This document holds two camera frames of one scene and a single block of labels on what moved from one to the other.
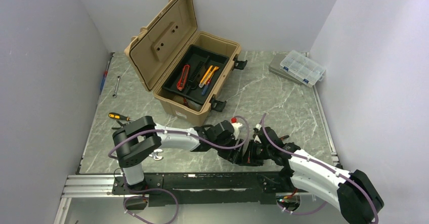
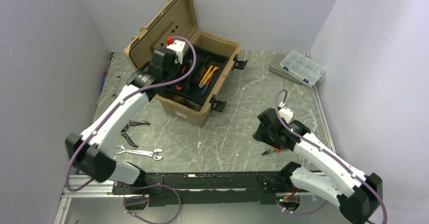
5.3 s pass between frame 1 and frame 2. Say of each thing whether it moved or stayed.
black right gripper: moved
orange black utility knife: stayed
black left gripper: moved
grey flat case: stayed
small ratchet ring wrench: stayed
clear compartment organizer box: stayed
